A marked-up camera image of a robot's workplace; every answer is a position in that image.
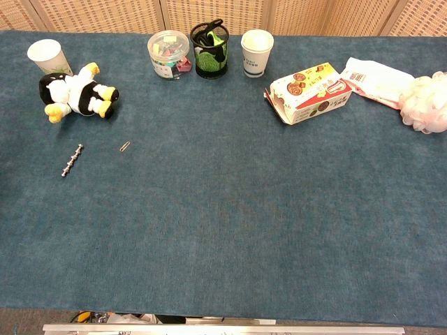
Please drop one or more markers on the small metal chain piece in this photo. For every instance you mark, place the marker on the small metal chain piece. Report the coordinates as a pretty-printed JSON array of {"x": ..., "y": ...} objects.
[{"x": 72, "y": 161}]

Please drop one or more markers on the metal paper clip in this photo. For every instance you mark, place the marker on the metal paper clip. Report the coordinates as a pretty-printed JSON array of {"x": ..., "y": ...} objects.
[{"x": 124, "y": 146}]

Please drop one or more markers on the pink binder clip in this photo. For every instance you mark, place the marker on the pink binder clip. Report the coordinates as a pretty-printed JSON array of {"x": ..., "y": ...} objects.
[{"x": 184, "y": 65}]

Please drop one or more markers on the blue felt table mat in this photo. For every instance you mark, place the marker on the blue felt table mat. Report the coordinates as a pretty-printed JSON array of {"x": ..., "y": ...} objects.
[{"x": 223, "y": 209}]

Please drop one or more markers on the black mesh pen holder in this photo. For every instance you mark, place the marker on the black mesh pen holder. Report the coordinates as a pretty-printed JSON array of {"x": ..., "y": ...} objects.
[{"x": 210, "y": 56}]

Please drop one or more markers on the open snack carton box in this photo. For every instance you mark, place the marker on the open snack carton box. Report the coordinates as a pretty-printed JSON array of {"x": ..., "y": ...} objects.
[{"x": 311, "y": 92}]

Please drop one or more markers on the white paper cup blue print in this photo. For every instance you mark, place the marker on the white paper cup blue print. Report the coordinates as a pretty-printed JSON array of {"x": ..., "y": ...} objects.
[{"x": 255, "y": 52}]

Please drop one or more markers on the clear jar of binder clips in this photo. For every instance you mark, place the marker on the clear jar of binder clips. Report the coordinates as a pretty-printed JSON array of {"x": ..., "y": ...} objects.
[{"x": 167, "y": 53}]

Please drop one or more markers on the woven bamboo folding screen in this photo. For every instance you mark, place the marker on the woven bamboo folding screen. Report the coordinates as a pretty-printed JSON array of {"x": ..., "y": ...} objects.
[{"x": 223, "y": 15}]

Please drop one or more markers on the black white penguin plush toy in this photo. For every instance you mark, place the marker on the black white penguin plush toy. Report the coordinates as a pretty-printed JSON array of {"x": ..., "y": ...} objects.
[{"x": 77, "y": 92}]

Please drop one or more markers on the white red plastic packet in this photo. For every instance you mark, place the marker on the white red plastic packet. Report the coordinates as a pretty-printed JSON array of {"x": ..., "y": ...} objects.
[{"x": 375, "y": 82}]

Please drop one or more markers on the white paper cup green print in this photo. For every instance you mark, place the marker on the white paper cup green print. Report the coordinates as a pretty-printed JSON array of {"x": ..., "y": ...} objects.
[{"x": 46, "y": 56}]

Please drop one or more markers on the aluminium frame rail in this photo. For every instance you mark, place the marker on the aluminium frame rail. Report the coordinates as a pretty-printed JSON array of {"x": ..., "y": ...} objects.
[{"x": 223, "y": 329}]

